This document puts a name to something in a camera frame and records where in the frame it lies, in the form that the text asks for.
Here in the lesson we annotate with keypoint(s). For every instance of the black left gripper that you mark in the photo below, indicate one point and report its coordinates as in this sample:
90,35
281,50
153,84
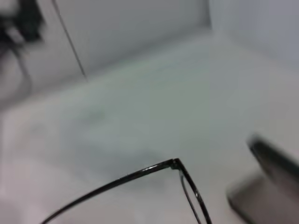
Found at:
25,21

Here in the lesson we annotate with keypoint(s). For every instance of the black glasses case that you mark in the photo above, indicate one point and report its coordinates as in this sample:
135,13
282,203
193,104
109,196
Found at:
275,158

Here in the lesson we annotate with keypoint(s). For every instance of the black glasses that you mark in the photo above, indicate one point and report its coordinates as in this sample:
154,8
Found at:
175,162

